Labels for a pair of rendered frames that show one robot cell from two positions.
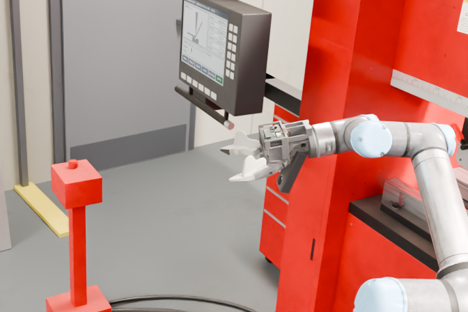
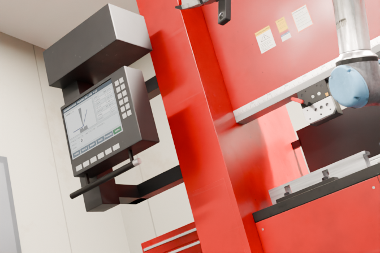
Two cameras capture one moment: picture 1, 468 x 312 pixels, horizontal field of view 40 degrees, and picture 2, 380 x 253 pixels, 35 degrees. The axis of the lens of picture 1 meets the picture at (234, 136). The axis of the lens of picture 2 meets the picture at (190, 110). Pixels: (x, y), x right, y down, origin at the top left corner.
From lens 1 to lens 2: 1.81 m
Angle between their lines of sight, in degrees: 49
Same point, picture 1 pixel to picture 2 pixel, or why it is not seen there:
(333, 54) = (190, 105)
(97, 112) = not seen: outside the picture
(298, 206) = (213, 245)
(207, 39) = (96, 114)
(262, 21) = (137, 74)
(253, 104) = (151, 132)
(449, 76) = (272, 80)
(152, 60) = not seen: outside the picture
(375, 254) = (294, 230)
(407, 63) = (240, 99)
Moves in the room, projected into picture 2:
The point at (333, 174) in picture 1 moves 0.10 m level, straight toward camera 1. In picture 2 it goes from (230, 184) to (236, 177)
